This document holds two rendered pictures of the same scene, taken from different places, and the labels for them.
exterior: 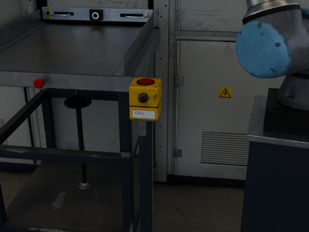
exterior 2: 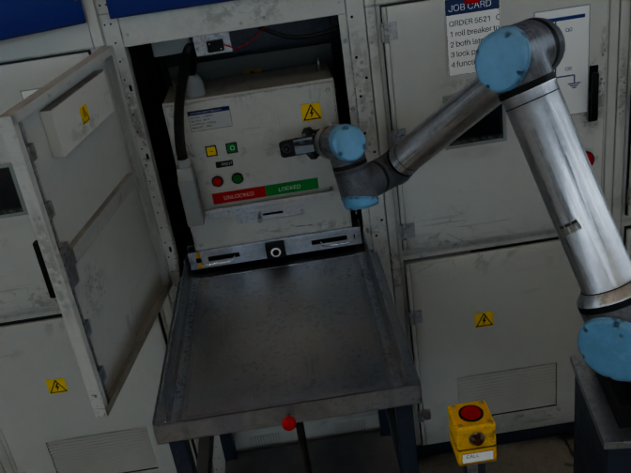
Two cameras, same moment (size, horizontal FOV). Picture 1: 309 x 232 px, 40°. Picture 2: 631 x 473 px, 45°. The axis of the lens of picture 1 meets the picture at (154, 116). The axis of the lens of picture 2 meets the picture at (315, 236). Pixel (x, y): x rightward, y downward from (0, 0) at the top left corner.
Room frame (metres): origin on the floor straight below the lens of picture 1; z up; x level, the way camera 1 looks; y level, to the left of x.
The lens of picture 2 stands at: (-0.06, 0.46, 1.93)
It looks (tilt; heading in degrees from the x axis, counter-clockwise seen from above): 26 degrees down; 352
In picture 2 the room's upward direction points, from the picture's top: 9 degrees counter-clockwise
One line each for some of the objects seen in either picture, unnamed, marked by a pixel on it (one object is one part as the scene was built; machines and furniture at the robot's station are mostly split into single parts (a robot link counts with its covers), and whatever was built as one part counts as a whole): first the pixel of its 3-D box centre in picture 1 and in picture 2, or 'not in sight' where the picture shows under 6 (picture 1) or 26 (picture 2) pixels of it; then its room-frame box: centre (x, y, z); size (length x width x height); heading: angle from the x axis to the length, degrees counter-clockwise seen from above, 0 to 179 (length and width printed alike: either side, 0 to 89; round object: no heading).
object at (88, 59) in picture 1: (73, 51); (283, 333); (1.67, 0.33, 0.82); 0.68 x 0.62 x 0.06; 172
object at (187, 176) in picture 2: not in sight; (191, 193); (2.00, 0.49, 1.14); 0.08 x 0.05 x 0.17; 172
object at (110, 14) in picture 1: (98, 13); (275, 245); (2.06, 0.27, 0.89); 0.54 x 0.05 x 0.06; 82
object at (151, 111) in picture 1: (145, 98); (471, 433); (1.09, 0.02, 0.85); 0.08 x 0.08 x 0.10; 82
